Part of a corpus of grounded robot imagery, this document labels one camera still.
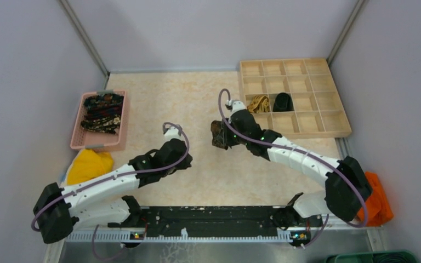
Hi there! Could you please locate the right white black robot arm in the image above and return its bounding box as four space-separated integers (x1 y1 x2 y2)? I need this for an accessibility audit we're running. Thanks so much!
210 110 373 226

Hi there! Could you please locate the orange cloth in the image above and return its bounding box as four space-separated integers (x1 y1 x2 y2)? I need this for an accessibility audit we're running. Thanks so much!
365 171 394 227

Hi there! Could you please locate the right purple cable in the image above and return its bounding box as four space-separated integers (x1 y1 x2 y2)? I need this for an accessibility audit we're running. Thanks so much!
218 88 369 250

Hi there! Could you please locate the dark brown patterned tie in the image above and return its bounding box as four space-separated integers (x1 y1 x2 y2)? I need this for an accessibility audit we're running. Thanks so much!
210 120 229 150

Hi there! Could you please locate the green bin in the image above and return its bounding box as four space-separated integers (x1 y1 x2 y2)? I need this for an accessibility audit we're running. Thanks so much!
324 250 419 263

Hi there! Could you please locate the yellow white cloth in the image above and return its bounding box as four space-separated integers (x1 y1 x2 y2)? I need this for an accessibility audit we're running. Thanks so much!
60 149 114 186

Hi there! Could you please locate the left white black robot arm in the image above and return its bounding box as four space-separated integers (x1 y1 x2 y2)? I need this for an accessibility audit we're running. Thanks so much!
31 138 192 244

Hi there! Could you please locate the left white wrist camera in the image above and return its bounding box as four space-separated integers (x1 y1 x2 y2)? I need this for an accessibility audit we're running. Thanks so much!
163 124 182 142

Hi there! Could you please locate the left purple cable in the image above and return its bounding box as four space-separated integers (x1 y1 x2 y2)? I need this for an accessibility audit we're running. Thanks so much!
31 122 191 262

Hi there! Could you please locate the pink plastic basket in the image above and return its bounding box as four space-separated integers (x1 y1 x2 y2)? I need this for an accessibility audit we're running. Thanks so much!
70 90 130 152

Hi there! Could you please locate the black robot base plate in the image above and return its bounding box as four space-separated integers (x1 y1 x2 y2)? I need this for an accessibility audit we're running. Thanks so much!
107 206 323 238

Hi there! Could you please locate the purple cable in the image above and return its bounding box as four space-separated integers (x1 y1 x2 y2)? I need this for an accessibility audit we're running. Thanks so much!
31 122 191 262
218 88 369 250

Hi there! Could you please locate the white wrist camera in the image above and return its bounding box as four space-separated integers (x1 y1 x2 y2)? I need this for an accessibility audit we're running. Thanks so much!
163 124 182 142
225 100 247 115

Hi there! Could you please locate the wooden compartment tray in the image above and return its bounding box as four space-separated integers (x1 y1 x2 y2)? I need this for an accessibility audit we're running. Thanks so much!
239 58 352 139

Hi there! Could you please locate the pile of patterned ties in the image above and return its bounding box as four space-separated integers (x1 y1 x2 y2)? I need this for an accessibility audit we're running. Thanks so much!
81 93 124 135

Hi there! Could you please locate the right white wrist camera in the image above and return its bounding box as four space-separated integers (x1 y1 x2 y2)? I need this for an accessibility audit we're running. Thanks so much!
225 100 247 115

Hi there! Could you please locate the rolled black tie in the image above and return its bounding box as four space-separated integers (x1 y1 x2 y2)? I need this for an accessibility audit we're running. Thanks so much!
273 93 294 112

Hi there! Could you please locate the rolled yellow patterned tie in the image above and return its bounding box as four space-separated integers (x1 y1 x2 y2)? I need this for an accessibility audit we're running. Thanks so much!
247 95 270 113

